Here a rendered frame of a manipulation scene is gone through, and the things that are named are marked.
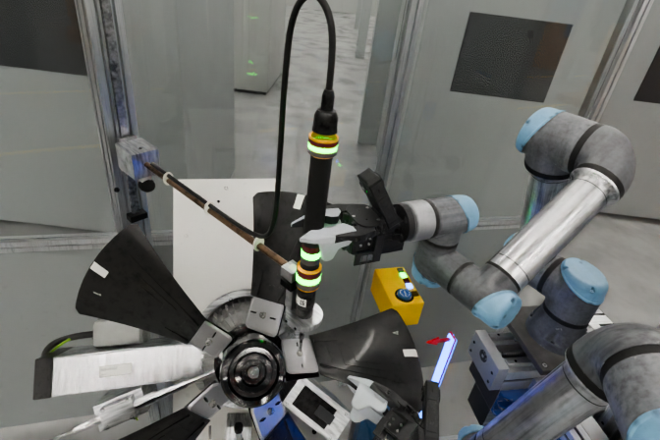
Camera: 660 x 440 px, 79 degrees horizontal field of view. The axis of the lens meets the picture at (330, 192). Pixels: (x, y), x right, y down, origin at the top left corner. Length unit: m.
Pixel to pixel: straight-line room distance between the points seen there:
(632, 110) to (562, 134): 3.50
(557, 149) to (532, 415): 0.51
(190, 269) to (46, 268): 0.72
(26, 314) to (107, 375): 0.89
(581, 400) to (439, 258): 0.30
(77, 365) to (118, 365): 0.08
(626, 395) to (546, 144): 0.52
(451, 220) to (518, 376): 0.65
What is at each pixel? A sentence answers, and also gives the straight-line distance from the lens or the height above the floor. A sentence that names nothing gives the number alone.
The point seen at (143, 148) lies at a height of 1.42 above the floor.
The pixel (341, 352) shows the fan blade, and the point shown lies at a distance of 0.89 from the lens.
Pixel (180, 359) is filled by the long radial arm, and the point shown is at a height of 1.12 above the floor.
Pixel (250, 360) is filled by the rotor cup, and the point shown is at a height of 1.23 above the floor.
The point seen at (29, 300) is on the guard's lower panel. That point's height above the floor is 0.75.
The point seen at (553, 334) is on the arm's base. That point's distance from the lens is 1.29.
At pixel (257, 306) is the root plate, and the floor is 1.25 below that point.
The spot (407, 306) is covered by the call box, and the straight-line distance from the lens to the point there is 1.21.
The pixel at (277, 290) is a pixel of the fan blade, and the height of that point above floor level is 1.30.
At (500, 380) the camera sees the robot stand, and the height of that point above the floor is 0.95.
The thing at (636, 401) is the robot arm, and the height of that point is 1.48.
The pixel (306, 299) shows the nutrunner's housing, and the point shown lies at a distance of 0.74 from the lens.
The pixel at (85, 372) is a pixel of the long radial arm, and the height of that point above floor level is 1.12.
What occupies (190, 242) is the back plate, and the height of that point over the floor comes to 1.24.
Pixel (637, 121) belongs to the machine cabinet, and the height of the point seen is 1.00.
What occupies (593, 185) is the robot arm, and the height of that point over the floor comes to 1.57.
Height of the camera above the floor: 1.87
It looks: 29 degrees down
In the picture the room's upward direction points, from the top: 7 degrees clockwise
